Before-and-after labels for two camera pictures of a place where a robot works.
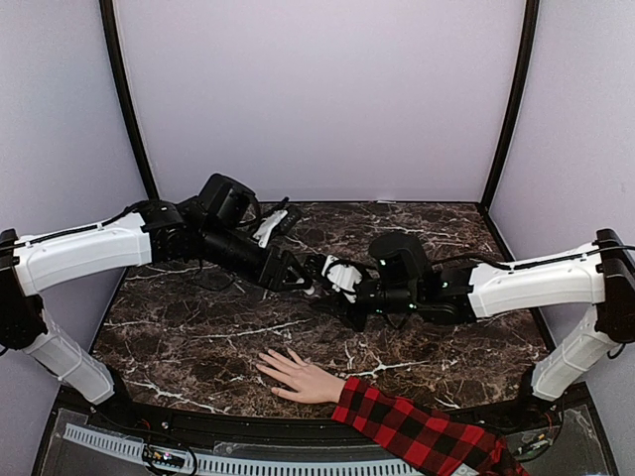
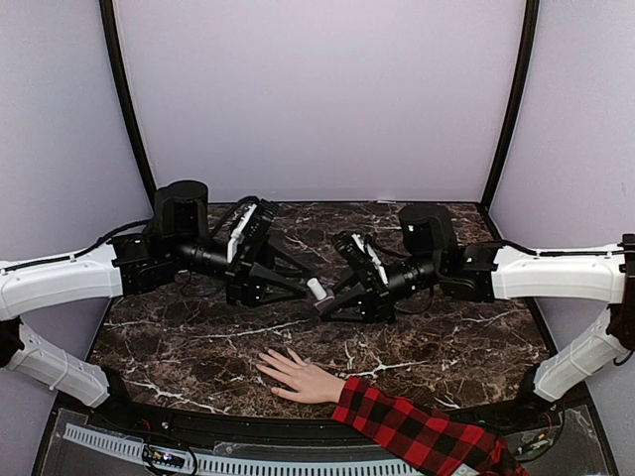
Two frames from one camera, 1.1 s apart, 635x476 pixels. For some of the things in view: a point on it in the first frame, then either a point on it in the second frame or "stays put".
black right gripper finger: x=315 y=265 to x=349 y=285
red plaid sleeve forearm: x=429 y=442 stays put
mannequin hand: x=310 y=384 stays put
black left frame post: x=127 y=94 stays put
